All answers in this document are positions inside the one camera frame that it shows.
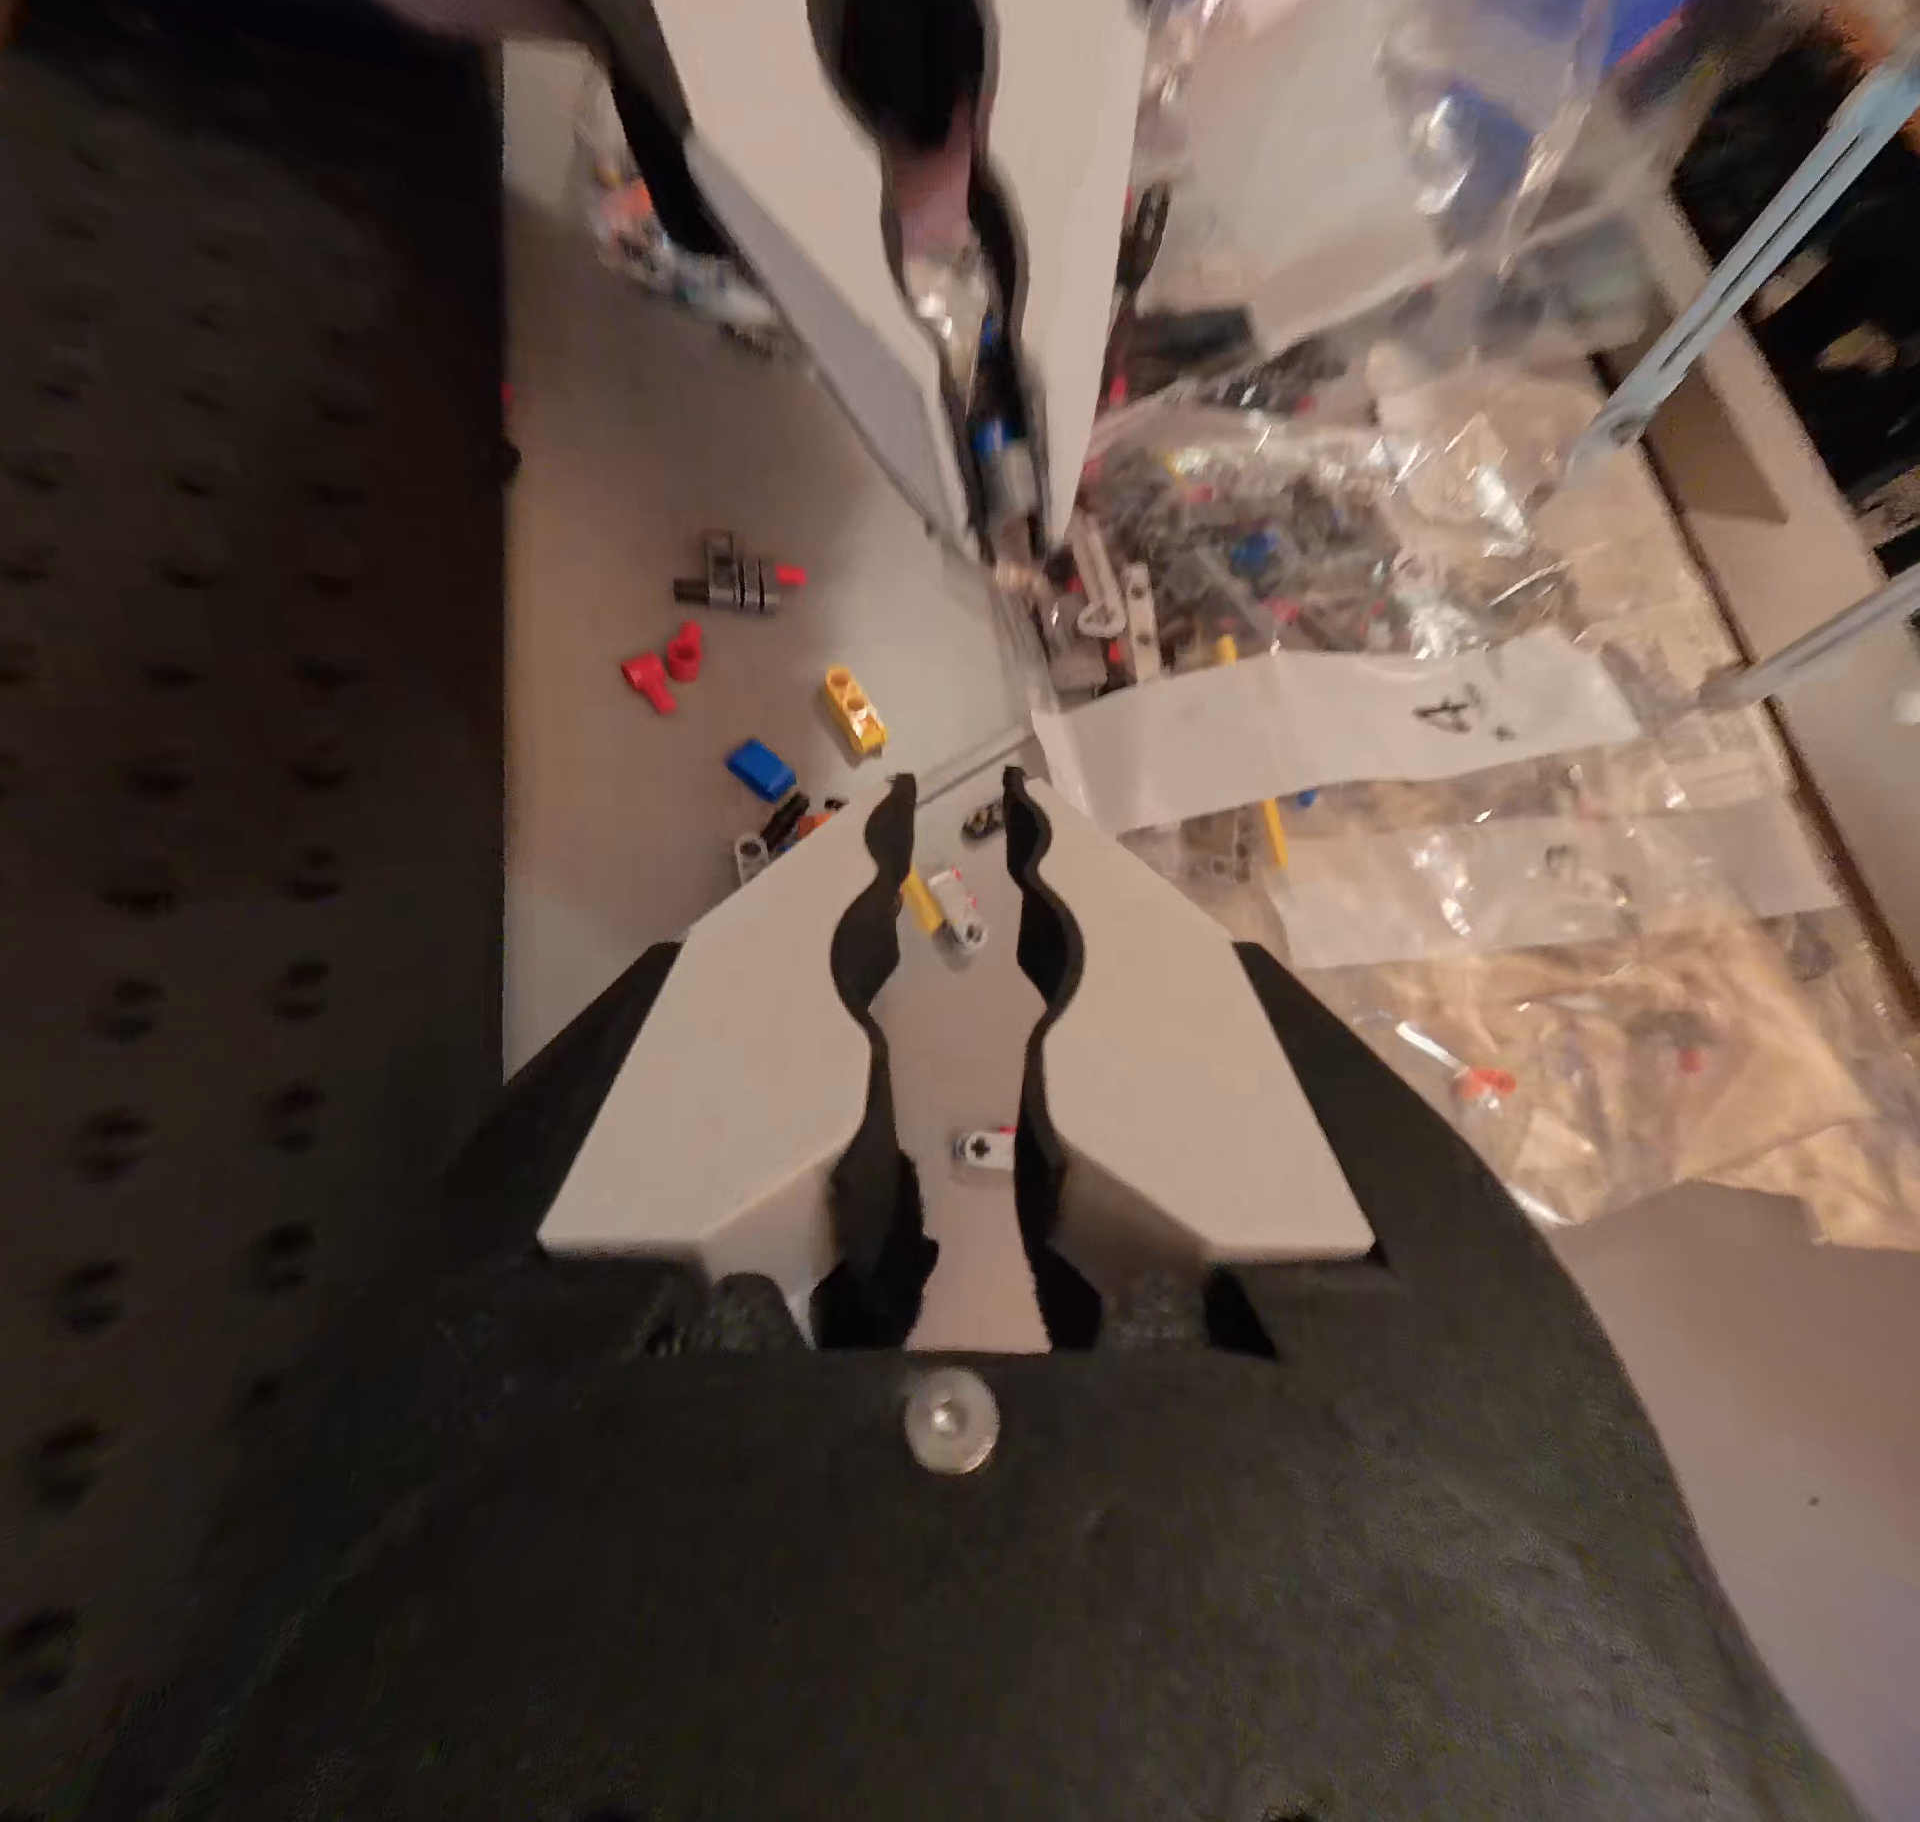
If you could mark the black dimpled mat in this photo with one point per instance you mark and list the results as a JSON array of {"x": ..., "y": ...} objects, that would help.
[{"x": 223, "y": 799}]

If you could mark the red lego connector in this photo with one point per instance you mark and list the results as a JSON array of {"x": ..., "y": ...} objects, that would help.
[
  {"x": 647, "y": 681},
  {"x": 687, "y": 650}
]

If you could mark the light grey five-hole beam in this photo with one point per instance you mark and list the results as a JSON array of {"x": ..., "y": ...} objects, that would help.
[{"x": 746, "y": 855}]

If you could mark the white connector red pin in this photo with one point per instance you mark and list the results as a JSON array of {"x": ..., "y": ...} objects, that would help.
[
  {"x": 955, "y": 904},
  {"x": 983, "y": 1145}
]

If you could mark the blue curved lego tile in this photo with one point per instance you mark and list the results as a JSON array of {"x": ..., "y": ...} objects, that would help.
[{"x": 758, "y": 770}]

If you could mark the grey lego connector assembly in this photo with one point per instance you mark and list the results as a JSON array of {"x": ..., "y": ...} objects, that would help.
[{"x": 736, "y": 589}]

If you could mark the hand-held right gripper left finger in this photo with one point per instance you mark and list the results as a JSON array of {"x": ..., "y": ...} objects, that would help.
[{"x": 719, "y": 1074}]

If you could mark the dark lego pin connector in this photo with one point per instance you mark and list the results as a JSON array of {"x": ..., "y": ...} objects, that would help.
[{"x": 983, "y": 818}]

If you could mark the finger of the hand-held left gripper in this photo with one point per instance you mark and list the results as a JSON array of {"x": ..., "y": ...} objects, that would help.
[
  {"x": 1071, "y": 129},
  {"x": 751, "y": 82}
]

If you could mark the long thin grey axle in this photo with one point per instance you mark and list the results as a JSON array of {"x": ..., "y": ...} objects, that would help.
[{"x": 973, "y": 765}]

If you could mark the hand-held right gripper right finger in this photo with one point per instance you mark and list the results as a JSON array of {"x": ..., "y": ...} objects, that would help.
[{"x": 1186, "y": 1086}]

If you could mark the yellow lego pin connector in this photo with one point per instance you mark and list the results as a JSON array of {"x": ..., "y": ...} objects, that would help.
[{"x": 858, "y": 713}]

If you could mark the small opened clear bag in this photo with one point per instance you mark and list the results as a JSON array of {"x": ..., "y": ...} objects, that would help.
[{"x": 705, "y": 292}]

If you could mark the yellow lego axle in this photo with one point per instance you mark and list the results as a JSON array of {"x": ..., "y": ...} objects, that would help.
[{"x": 917, "y": 904}]

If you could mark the wooden book stand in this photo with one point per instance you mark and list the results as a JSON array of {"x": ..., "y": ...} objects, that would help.
[{"x": 1862, "y": 861}]

